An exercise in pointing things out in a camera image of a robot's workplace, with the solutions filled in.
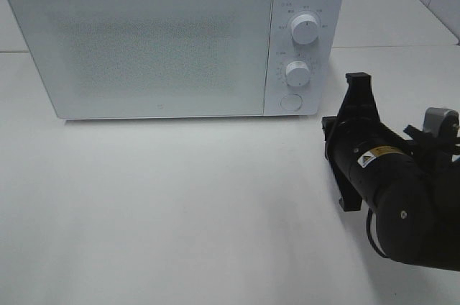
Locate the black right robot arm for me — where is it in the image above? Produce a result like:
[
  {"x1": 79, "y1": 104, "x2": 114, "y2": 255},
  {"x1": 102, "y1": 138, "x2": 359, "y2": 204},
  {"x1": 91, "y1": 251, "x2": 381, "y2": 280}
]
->
[{"x1": 322, "y1": 73, "x2": 459, "y2": 271}]

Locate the round white door release button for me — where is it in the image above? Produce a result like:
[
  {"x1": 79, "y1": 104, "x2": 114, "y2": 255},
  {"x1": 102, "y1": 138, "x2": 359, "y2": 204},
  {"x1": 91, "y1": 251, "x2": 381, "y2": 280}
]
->
[{"x1": 280, "y1": 94, "x2": 303, "y2": 111}]

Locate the white microwave door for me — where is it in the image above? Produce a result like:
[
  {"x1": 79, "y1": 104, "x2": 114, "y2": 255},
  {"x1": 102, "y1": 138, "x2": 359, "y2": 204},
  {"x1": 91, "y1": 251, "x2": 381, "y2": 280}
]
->
[{"x1": 8, "y1": 0, "x2": 272, "y2": 119}]

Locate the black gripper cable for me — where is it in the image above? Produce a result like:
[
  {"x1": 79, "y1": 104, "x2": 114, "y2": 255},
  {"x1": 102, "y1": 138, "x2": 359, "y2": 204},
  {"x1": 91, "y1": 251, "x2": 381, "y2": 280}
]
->
[{"x1": 323, "y1": 117, "x2": 460, "y2": 259}]

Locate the white timer knob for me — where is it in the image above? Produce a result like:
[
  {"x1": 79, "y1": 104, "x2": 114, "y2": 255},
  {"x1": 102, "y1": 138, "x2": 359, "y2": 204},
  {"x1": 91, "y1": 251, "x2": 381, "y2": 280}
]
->
[{"x1": 285, "y1": 60, "x2": 311, "y2": 87}]

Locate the white upper power knob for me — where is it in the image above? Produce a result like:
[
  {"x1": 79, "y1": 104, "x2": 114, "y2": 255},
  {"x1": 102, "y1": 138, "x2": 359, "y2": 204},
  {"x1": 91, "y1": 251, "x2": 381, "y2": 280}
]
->
[{"x1": 289, "y1": 12, "x2": 320, "y2": 45}]

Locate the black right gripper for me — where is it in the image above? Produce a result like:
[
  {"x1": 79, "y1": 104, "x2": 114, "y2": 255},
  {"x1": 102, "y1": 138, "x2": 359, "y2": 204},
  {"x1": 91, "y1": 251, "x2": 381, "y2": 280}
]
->
[{"x1": 322, "y1": 72, "x2": 424, "y2": 211}]

